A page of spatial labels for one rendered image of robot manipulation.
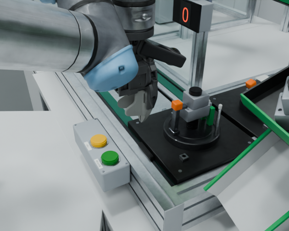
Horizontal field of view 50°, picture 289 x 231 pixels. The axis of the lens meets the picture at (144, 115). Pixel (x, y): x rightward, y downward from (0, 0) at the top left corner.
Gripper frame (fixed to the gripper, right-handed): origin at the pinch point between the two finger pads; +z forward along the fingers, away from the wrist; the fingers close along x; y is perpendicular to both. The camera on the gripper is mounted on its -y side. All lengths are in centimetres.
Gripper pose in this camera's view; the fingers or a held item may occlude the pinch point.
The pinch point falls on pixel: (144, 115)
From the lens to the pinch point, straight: 66.9
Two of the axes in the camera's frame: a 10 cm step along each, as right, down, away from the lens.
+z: 0.0, 8.2, 5.7
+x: 4.7, 5.0, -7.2
